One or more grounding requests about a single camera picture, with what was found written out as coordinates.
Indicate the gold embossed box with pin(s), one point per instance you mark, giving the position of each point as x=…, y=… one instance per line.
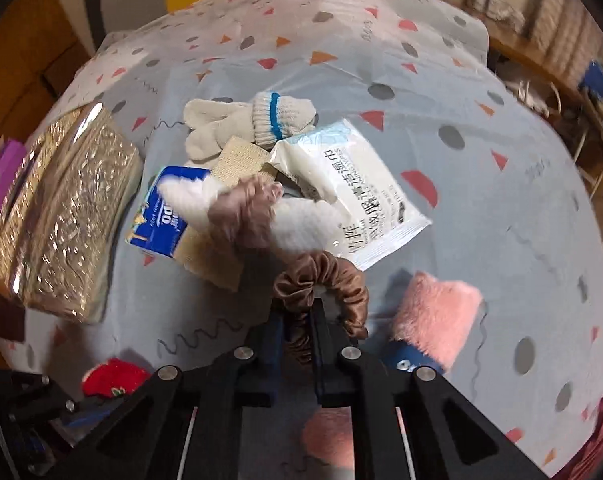
x=66, y=210

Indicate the black chair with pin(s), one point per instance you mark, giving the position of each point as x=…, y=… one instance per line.
x=97, y=5

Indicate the pink fluffy cloth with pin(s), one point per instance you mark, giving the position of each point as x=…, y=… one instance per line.
x=434, y=315

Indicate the red knitted item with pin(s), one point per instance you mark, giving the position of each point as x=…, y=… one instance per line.
x=114, y=377

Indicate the blue tissue pack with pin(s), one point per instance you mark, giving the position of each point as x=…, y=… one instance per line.
x=156, y=220

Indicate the white wet wipes packet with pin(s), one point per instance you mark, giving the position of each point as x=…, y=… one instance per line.
x=351, y=180

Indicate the beige burlap cloth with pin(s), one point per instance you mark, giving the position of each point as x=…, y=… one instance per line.
x=241, y=160

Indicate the wooden desk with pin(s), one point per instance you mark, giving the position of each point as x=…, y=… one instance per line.
x=541, y=55

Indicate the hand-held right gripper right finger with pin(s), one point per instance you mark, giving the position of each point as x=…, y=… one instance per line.
x=317, y=360

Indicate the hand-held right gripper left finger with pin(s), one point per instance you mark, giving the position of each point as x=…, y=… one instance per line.
x=276, y=342

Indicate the white fluffy cloth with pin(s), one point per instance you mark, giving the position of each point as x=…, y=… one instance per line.
x=301, y=225

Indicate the mauve satin scrunchie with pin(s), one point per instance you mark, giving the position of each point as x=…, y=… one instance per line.
x=244, y=212

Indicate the dark red box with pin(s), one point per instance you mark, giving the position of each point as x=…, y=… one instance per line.
x=11, y=317

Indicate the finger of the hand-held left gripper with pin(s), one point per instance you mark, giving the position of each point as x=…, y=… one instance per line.
x=26, y=410

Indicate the patterned bed sheet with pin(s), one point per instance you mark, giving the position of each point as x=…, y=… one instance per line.
x=481, y=200

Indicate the white knit gloves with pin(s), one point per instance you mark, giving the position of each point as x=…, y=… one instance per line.
x=231, y=120

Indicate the brown satin scrunchie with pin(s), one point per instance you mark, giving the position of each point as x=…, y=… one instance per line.
x=331, y=272

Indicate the small blue pouch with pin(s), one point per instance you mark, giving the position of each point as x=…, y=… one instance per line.
x=406, y=357

